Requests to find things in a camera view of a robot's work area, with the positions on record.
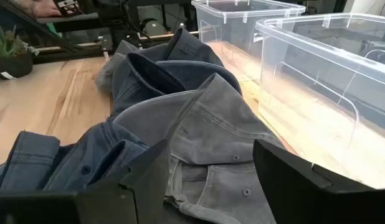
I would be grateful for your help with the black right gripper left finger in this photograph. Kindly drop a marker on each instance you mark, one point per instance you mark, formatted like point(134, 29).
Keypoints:
point(133, 199)

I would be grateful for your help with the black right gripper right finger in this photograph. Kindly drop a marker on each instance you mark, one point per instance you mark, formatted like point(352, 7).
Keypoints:
point(304, 199)

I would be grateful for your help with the light grey baseball cap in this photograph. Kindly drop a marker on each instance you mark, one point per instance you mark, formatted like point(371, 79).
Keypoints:
point(217, 130)

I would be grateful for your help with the blue denim baseball cap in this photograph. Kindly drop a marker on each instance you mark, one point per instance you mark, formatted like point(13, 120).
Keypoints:
point(30, 161)

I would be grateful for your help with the black baseball cap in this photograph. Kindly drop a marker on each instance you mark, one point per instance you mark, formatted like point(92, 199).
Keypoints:
point(142, 77)

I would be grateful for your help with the dark grey baseball cap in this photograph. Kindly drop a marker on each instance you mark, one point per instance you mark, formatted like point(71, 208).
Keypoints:
point(111, 71)

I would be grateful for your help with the blue-grey baseball cap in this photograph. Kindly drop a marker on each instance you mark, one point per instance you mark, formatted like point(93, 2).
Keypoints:
point(186, 46)

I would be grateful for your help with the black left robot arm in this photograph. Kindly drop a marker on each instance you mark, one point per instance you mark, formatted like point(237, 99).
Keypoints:
point(127, 18)

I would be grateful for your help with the clear plastic storage bin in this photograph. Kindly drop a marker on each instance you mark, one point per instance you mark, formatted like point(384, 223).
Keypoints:
point(230, 28)
point(320, 93)

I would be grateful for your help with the potted succulent plant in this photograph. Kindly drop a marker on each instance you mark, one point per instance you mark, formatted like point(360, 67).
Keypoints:
point(12, 62)

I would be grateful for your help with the person's hand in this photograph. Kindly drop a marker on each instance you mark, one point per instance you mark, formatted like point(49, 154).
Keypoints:
point(43, 9)

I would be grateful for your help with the black metal table frame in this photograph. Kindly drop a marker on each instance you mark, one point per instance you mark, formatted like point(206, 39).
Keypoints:
point(71, 53)

